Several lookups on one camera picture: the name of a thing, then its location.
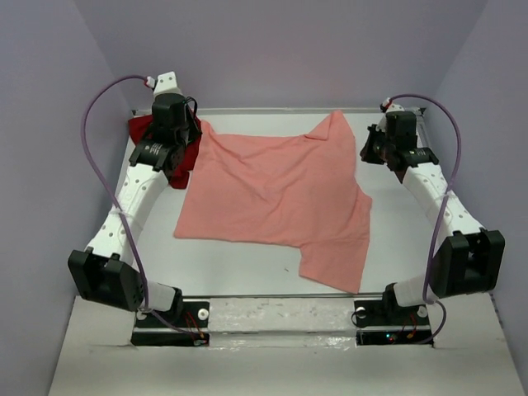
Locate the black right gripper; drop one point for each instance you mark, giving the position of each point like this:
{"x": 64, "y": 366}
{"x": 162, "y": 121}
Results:
{"x": 367, "y": 153}

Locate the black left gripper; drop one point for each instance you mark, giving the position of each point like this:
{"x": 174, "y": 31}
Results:
{"x": 188, "y": 107}

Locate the pink t shirt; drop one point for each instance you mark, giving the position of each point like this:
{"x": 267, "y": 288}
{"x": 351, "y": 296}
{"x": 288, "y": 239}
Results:
{"x": 296, "y": 191}

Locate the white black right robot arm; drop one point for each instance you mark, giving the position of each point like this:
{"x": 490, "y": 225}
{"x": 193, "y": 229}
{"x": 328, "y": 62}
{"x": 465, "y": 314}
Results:
{"x": 464, "y": 257}

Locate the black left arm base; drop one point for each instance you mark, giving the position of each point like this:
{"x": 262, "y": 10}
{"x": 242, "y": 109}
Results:
{"x": 189, "y": 328}

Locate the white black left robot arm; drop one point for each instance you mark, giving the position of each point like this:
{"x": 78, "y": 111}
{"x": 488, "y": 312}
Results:
{"x": 109, "y": 270}

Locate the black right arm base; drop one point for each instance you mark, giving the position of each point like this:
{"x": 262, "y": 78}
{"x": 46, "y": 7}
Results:
{"x": 376, "y": 326}

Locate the dark red t shirt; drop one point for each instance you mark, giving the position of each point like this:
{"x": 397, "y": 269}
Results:
{"x": 181, "y": 165}

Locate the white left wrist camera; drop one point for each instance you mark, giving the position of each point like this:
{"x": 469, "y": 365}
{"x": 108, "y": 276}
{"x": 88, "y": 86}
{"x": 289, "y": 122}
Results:
{"x": 163, "y": 84}

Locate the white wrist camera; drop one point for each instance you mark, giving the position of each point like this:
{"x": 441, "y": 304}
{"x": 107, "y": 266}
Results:
{"x": 388, "y": 105}
{"x": 163, "y": 84}

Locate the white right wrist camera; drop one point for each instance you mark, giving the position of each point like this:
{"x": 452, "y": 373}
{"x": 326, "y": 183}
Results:
{"x": 388, "y": 105}

